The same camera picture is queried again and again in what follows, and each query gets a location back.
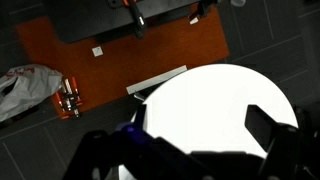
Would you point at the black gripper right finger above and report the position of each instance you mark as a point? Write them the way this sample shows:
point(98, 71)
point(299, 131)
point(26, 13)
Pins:
point(261, 125)

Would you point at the clear plastic cup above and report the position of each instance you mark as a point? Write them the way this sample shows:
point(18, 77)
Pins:
point(238, 2)

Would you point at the white plastic bag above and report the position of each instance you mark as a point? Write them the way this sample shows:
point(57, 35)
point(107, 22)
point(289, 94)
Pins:
point(26, 88)

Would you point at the black equipment stand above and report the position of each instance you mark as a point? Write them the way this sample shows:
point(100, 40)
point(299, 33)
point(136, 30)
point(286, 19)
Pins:
point(90, 16)

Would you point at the black clamp with white tag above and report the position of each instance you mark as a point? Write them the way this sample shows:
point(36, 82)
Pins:
point(200, 11)

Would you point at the white table base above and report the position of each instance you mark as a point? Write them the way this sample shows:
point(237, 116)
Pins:
point(156, 80)

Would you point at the small white card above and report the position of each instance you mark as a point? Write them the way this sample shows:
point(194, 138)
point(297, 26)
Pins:
point(97, 51)

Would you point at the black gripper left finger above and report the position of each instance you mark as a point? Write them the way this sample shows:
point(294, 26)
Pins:
point(140, 116)

